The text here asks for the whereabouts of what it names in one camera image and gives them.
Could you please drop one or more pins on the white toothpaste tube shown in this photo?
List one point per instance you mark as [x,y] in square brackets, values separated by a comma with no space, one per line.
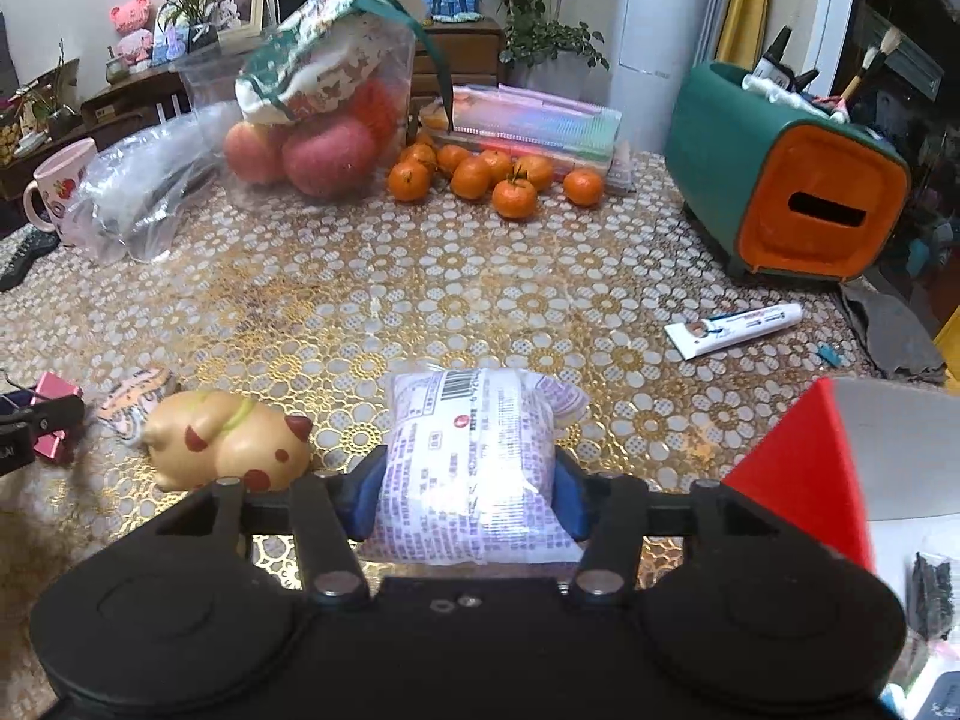
[727,330]

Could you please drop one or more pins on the pink strawberry mug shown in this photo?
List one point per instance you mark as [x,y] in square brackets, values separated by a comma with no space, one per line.
[64,195]

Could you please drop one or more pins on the large green potted plant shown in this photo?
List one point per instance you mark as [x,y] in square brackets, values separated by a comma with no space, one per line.
[547,37]

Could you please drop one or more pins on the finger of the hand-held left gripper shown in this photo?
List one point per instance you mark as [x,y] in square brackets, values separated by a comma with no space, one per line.
[45,414]

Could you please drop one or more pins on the tiger striped squishy toy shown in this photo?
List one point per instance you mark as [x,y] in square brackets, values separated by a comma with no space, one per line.
[135,401]

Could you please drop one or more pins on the pink binder clip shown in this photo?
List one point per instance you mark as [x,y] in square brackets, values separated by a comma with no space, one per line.
[60,439]

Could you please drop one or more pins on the red apple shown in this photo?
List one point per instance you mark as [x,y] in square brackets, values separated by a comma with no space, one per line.
[255,154]
[330,157]

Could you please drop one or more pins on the black remote control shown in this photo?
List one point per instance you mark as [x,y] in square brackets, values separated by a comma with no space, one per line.
[26,259]

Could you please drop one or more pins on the small wooden cabinet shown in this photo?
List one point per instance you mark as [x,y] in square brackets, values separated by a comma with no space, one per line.
[465,52]

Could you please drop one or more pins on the pink bear plush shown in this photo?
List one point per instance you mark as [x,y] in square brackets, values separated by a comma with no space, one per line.
[133,30]

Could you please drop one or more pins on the calligraphy brush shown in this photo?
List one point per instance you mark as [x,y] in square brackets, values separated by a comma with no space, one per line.
[885,52]
[859,79]

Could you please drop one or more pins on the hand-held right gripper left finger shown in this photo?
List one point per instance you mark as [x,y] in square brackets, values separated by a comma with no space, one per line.
[364,499]

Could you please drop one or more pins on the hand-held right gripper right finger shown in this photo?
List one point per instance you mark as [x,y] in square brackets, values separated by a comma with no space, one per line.
[570,499]

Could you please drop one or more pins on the wooden TV cabinet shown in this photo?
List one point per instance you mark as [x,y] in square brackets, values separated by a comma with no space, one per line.
[112,101]

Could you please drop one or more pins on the pastel plastic box stack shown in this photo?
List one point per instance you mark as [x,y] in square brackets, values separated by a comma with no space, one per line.
[540,124]

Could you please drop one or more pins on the white standing air conditioner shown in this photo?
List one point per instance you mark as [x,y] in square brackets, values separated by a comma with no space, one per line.
[667,37]

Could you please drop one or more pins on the yellow curtain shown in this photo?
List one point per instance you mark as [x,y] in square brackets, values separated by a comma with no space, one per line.
[746,0]

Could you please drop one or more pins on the yellow spotted pig toy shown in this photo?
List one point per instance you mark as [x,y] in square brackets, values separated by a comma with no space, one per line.
[232,442]

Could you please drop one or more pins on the small potted grass plant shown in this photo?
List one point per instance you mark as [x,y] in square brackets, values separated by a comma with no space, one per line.
[191,15]

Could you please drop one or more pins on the dark grey cloth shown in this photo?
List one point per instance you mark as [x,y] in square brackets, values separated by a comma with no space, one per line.
[892,330]

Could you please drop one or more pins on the small blue clip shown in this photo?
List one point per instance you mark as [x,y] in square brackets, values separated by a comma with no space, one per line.
[829,356]

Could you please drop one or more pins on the black ink bottle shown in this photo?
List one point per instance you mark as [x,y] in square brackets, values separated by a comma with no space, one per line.
[776,56]

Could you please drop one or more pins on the purple printed white packet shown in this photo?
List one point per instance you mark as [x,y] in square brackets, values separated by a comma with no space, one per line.
[472,465]

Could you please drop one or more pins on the clear plastic fruit container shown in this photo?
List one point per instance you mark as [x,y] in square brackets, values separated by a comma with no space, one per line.
[202,90]

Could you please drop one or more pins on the photo frame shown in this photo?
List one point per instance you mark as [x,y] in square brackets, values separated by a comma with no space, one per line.
[240,11]

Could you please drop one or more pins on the gold floral desktop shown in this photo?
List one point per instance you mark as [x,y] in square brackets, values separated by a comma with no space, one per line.
[375,292]

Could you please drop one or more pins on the red cardboard box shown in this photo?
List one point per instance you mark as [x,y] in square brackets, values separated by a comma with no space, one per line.
[810,465]

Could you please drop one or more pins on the green patterned cloth bag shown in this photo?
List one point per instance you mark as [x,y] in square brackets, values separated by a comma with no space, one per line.
[322,60]

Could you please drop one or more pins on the crumpled clear plastic bag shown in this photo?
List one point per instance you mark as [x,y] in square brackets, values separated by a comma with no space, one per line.
[142,195]

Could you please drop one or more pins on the green orange desk organiser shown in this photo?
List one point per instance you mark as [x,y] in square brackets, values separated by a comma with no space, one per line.
[787,187]

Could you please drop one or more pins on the pile of tangerines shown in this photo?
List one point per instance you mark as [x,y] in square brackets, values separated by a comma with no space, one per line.
[514,191]

